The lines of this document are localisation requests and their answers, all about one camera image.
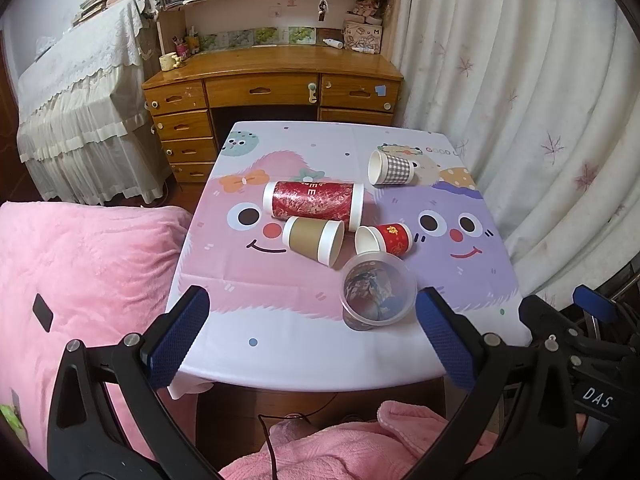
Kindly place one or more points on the clear plastic cup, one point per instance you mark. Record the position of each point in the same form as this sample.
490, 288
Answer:
375, 305

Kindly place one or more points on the wooden desk with drawers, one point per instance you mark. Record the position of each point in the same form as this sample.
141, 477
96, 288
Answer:
280, 65

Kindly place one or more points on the tall red patterned cup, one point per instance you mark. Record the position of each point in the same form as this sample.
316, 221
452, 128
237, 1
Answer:
312, 202

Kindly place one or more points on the pink pen holder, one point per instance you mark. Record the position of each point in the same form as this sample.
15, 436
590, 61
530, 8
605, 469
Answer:
182, 50

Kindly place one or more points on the row of green picture tiles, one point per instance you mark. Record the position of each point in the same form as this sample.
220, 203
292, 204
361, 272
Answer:
265, 36

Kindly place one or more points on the green object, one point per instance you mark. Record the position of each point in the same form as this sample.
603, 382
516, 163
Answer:
11, 422

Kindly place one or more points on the blue sticker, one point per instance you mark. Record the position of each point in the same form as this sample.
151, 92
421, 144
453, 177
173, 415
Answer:
380, 89

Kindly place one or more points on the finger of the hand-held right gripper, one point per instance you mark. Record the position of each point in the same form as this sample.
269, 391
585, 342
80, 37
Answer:
537, 312
595, 304

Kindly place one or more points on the brown paper cup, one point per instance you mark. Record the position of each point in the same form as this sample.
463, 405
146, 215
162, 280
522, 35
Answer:
305, 237

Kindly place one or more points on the stack of books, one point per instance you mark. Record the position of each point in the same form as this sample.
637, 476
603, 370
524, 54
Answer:
102, 5

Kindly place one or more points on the checkered paper cup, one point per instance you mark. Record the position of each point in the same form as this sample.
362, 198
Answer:
395, 169

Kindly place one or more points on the small red paper cup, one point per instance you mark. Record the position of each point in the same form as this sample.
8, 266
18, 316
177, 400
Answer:
392, 237

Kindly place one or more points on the hanging key bunch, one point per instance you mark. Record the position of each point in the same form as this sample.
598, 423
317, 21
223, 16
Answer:
323, 10

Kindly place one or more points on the white patterned curtain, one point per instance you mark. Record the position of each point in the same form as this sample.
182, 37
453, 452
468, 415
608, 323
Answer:
525, 85

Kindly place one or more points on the black rectangular tag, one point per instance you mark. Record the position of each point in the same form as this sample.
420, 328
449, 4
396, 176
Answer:
43, 312

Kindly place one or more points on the patterned wooden box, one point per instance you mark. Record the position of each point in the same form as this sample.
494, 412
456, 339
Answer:
362, 36

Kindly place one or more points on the pink fluffy blanket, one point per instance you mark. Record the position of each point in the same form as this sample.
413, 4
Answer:
100, 260

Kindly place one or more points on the yellow mug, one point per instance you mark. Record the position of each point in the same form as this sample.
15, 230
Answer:
170, 62

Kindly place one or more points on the wooden hutch shelf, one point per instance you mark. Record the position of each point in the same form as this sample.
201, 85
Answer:
170, 25

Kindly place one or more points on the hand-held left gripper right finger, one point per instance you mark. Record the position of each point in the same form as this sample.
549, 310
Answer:
445, 335

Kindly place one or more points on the cartoon printed tablecloth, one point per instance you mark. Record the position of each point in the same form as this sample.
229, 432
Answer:
300, 310

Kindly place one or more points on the person's pink fleece clothing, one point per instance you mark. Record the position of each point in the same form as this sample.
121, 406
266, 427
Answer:
340, 450

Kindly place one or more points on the white lace covered furniture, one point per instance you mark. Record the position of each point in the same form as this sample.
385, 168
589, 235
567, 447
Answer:
85, 85

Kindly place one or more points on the white drawer lock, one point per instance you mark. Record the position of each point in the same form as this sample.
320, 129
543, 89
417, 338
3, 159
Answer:
312, 92

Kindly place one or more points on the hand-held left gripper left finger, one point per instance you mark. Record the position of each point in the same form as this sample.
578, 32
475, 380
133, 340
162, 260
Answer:
180, 335

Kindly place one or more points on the white tube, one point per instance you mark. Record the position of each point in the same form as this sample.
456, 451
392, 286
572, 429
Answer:
332, 43

